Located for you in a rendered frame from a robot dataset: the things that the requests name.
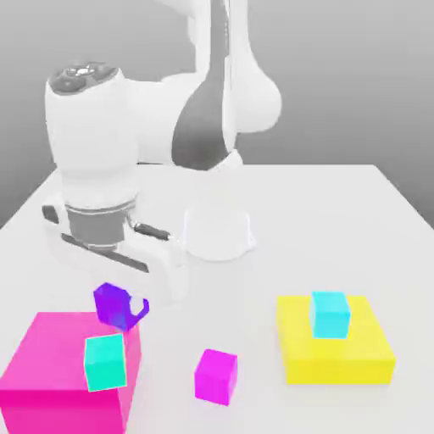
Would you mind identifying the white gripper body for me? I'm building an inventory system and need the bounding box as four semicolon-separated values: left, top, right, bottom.
45;225;190;305

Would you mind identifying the small purple cube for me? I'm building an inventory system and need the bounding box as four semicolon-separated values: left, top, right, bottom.
92;281;151;332

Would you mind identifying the small teal cube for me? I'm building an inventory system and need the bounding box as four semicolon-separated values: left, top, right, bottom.
83;333;129;393

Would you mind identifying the small magenta cube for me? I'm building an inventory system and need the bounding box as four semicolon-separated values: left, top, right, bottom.
193;348;239;407

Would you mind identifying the small cyan cube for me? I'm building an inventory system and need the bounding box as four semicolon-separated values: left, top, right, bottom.
309;290;353;341

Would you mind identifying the large pink box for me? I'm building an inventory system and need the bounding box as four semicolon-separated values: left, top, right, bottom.
0;311;142;434

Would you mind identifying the large yellow box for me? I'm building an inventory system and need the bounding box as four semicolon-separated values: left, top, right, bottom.
275;294;398;387

